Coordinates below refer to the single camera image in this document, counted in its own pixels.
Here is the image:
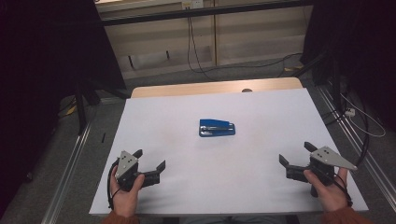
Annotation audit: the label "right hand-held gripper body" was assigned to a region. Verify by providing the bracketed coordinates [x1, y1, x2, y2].
[286, 146, 359, 187]

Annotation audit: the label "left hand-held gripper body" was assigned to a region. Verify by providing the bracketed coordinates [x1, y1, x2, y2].
[115, 150, 162, 191]

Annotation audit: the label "blue stapler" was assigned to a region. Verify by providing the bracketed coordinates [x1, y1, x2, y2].
[198, 118, 236, 138]

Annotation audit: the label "person's left hand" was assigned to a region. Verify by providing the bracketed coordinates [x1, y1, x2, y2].
[110, 166, 146, 218]

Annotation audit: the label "person's right hand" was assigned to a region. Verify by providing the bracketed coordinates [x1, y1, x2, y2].
[303, 168, 349, 213]

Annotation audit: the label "white table sheet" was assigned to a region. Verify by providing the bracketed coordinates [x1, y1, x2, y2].
[89, 88, 370, 217]

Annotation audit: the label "black metal stand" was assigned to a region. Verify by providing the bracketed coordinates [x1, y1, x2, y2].
[292, 49, 347, 126]
[74, 79, 130, 135]

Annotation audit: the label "person's grey trousers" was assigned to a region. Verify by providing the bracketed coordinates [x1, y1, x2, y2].
[180, 215, 289, 224]

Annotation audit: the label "black curtain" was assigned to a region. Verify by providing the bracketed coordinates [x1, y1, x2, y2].
[301, 0, 396, 133]
[0, 0, 127, 216]

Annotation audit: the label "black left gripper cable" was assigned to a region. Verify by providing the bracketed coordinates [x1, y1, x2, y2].
[106, 158, 121, 210]

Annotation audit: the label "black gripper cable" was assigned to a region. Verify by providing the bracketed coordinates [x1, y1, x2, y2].
[106, 158, 121, 210]
[333, 174, 355, 208]

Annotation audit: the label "black floor cable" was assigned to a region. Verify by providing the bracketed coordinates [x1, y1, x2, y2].
[350, 102, 372, 167]

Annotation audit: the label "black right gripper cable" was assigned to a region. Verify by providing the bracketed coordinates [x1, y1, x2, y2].
[333, 174, 355, 208]

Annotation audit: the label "white cable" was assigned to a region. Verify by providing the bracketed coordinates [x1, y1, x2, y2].
[340, 92, 387, 139]

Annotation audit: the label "aluminium floor rail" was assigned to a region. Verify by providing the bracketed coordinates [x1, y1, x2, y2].
[41, 123, 94, 224]
[317, 84, 396, 204]

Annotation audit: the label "black socket cable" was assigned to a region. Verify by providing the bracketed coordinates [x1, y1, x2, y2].
[186, 8, 217, 82]
[188, 8, 304, 77]

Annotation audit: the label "black horizontal rail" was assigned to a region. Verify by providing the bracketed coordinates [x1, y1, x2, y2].
[99, 0, 314, 27]

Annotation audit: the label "white wall socket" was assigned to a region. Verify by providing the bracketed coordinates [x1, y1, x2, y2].
[181, 0, 205, 10]

